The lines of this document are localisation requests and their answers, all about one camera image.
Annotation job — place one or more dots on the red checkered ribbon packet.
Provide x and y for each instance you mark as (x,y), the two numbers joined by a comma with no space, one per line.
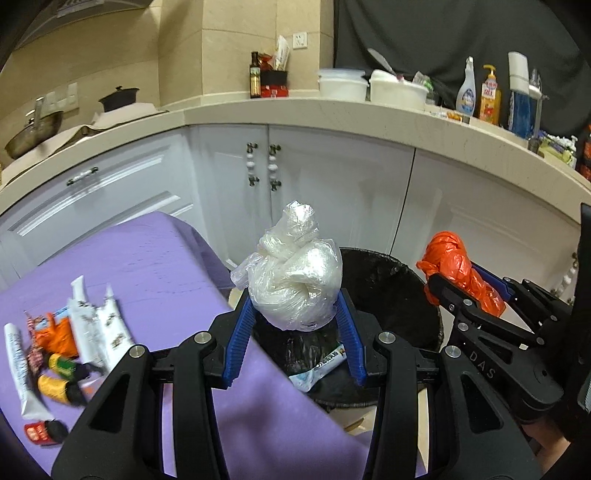
(31,323)

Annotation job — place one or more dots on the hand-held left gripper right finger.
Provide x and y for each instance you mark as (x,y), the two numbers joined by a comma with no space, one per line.
(352,344)

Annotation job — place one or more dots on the spatula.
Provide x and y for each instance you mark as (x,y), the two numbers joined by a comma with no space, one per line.
(381,60)

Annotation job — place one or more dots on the black pot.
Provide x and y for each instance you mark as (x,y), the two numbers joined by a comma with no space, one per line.
(119,98)

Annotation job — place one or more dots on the white packet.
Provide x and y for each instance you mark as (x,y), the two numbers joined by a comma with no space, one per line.
(282,53)

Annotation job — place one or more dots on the small yellow bottle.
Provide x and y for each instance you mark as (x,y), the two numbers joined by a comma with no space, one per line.
(62,364)
(53,387)

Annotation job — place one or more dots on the yellow sponge pack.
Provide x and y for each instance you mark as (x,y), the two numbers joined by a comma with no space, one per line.
(556,150)

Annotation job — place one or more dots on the red and black box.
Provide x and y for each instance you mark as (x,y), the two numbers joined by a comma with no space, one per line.
(274,85)

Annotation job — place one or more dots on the white cloth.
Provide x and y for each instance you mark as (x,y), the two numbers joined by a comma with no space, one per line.
(129,115)

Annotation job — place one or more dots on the person's right forearm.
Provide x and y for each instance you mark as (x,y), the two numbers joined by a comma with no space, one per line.
(549,447)

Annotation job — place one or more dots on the black trash bin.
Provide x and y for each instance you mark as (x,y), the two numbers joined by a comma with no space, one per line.
(392,286)

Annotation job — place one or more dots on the white spray bottle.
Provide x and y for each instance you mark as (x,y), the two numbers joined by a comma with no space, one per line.
(466,97)

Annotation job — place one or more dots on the metal wok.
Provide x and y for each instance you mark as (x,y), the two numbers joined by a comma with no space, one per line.
(32,136)

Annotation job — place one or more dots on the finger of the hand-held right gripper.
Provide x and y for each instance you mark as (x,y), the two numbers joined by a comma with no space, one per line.
(450,295)
(505,286)

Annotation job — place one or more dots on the dark cloth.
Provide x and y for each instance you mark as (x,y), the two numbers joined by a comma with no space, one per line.
(438,32)

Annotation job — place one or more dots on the small red bottle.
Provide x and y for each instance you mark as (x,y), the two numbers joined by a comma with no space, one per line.
(39,431)

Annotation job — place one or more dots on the orange plastic bag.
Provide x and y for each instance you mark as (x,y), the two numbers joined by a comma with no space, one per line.
(443,254)

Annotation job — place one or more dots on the white tube in bin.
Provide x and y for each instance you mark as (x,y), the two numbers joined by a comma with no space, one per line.
(318,369)

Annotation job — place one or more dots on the white plastic container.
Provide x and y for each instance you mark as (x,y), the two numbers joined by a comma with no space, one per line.
(397,92)

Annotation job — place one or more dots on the white plastic bag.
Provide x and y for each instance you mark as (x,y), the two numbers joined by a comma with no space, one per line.
(295,277)

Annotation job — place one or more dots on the orange packet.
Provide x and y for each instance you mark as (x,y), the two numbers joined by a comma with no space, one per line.
(57,339)

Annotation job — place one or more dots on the white cabinet door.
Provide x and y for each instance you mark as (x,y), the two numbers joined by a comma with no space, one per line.
(485,207)
(337,184)
(226,194)

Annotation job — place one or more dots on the dark glass bottle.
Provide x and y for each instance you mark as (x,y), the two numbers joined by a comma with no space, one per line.
(255,76)

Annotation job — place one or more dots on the blue bottle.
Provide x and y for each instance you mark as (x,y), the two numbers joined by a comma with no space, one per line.
(521,113)

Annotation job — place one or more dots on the wall socket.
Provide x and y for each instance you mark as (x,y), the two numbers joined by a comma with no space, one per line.
(300,40)

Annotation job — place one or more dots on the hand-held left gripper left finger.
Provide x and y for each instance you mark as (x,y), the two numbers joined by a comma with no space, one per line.
(239,344)

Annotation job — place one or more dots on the orange soap pump bottle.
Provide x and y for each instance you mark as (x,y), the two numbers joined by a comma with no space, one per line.
(490,99)

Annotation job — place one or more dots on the purple tablecloth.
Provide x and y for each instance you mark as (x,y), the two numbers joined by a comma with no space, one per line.
(161,277)

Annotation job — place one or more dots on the white cabinet drawer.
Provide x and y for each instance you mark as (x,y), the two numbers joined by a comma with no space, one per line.
(115,189)

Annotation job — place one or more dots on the wall switches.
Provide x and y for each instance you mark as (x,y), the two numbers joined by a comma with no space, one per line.
(62,96)

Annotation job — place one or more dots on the range hood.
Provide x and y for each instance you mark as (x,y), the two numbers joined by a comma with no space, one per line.
(78,7)

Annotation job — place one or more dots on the long white tube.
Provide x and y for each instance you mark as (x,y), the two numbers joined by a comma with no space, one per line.
(18,369)

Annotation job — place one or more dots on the white lidded container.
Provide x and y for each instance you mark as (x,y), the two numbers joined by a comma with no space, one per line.
(342,85)

